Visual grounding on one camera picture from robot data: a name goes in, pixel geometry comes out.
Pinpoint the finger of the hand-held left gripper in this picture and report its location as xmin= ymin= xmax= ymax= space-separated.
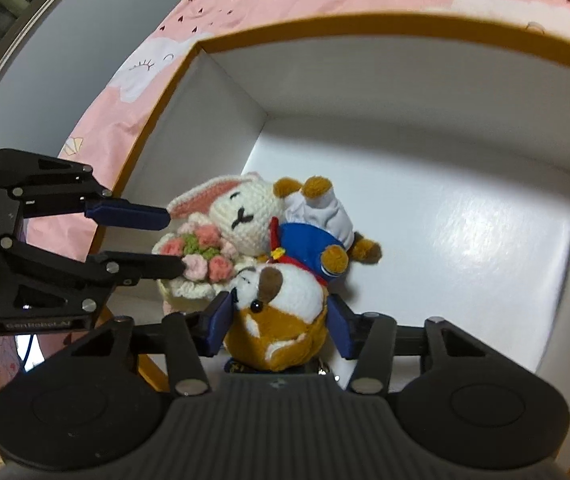
xmin=0 ymin=236 xmax=186 ymax=315
xmin=12 ymin=151 xmax=172 ymax=231

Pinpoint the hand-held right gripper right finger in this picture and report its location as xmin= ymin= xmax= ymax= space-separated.
xmin=326 ymin=292 xmax=488 ymax=395

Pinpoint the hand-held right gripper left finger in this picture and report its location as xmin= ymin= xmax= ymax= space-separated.
xmin=72 ymin=290 xmax=238 ymax=397

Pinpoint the brown and white plush animal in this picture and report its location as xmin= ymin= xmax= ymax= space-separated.
xmin=222 ymin=263 xmax=331 ymax=373

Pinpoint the crocheted white bunny with bouquet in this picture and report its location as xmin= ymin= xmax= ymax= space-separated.
xmin=151 ymin=172 xmax=286 ymax=317

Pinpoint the orange-edged white cardboard box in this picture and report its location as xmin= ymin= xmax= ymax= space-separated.
xmin=85 ymin=10 xmax=570 ymax=480

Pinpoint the grey framed window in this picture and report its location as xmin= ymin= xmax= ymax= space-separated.
xmin=0 ymin=0 xmax=98 ymax=133

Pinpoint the black cable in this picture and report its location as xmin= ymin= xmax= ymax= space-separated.
xmin=16 ymin=332 xmax=36 ymax=375

